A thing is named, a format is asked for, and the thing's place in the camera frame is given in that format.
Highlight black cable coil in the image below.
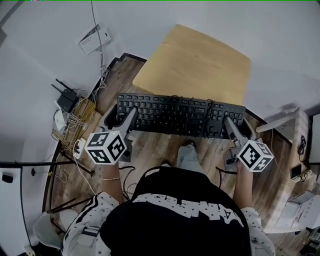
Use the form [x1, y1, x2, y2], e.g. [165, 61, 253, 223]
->
[297, 134, 308, 157]

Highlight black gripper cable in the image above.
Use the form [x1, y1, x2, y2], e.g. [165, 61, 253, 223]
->
[215, 166, 238, 189]

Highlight grey metal bar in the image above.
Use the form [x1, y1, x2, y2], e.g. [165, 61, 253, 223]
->
[256, 107, 300, 133]

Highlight white boxes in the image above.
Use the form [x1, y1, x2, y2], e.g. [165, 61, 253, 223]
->
[279, 192, 320, 228]

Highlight grey strap buckle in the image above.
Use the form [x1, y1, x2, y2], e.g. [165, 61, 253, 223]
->
[76, 225, 100, 249]

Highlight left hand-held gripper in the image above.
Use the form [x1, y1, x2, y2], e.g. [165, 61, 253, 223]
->
[84, 103, 139, 166]

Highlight person's left forearm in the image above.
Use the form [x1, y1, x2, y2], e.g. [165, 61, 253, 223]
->
[101, 163, 126, 205]

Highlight black monitor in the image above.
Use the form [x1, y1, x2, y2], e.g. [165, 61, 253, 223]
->
[308, 104, 320, 165]

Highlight wooden table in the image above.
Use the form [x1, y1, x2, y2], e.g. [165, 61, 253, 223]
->
[131, 24, 252, 106]

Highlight grey chair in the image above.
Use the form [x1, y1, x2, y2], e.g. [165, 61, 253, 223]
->
[32, 209, 78, 251]

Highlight black keyboard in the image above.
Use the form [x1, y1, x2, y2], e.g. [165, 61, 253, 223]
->
[116, 92, 247, 140]

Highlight black and white printed shirt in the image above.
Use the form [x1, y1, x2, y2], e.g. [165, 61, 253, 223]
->
[61, 166, 276, 256]

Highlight black router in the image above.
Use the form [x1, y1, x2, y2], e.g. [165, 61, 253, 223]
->
[51, 78, 80, 113]

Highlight white wall network panel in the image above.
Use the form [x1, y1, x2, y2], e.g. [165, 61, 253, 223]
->
[78, 23, 113, 55]

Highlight black metal frame stand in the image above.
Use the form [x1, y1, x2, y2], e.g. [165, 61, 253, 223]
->
[0, 139, 96, 216]

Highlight grey wall cable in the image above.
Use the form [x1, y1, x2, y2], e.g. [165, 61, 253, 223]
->
[90, 0, 111, 89]

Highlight striped cable bundle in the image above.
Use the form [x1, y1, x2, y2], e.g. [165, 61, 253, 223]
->
[292, 169, 313, 183]

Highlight person's right leg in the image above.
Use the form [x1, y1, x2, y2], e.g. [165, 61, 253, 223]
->
[177, 146, 205, 175]

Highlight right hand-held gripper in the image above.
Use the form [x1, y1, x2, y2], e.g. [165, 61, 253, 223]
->
[223, 115, 275, 174]

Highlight dark phone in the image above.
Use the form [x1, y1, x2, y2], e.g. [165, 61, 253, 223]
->
[290, 164, 302, 180]

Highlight white power strip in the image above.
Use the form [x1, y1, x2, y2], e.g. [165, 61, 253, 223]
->
[73, 139, 87, 160]

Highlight white router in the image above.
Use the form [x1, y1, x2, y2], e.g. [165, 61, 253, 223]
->
[53, 101, 67, 131]

